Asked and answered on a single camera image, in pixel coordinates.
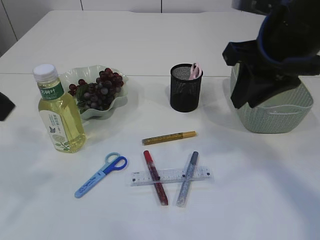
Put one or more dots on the green woven plastic basket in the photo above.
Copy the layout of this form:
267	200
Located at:
279	114

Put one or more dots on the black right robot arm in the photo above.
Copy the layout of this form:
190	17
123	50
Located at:
286	47

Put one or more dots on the green wavy glass plate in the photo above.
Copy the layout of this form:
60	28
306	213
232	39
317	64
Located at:
90	73

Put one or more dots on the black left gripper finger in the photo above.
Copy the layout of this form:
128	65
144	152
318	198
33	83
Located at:
6	107

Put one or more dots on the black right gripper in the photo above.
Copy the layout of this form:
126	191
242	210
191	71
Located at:
255	90

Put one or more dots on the red glitter marker pen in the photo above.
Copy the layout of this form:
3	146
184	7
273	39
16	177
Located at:
156	178

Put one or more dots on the black mesh pen holder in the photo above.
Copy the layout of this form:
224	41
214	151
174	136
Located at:
184	93

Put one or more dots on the pink capped scissors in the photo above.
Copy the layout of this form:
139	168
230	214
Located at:
195	71

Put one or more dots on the silver glitter marker pen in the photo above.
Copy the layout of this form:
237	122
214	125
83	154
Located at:
182	197

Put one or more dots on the purple artificial grape bunch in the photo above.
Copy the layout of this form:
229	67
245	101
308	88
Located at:
97	95

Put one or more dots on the clear plastic ruler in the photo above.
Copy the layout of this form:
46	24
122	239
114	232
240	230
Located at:
171	175

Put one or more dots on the gold glitter marker pen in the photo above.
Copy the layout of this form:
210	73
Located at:
168	138

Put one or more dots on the yellow tea bottle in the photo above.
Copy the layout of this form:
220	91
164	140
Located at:
58	111

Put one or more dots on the blue capped scissors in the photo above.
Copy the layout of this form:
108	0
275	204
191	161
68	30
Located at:
112	162

